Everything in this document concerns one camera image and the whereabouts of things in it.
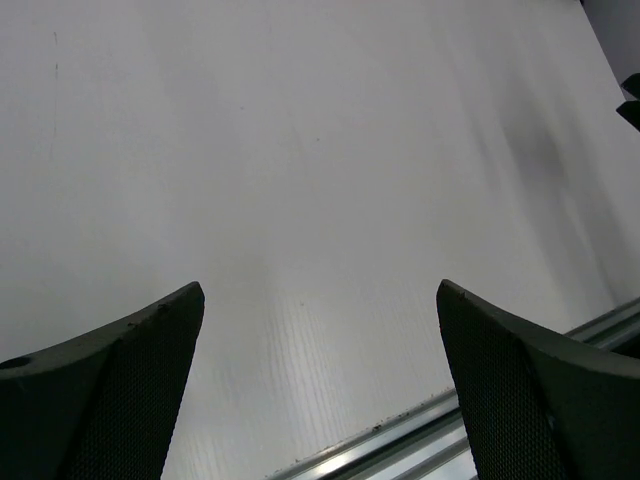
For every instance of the aluminium table edge rail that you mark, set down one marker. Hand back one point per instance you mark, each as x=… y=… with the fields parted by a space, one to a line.
x=430 y=441

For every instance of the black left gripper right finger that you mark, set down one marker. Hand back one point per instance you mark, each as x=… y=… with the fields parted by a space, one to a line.
x=537 y=404

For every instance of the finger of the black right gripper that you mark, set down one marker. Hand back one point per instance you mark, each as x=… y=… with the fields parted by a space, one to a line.
x=630 y=109

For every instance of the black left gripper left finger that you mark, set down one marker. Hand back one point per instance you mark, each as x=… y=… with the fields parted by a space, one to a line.
x=104 y=404

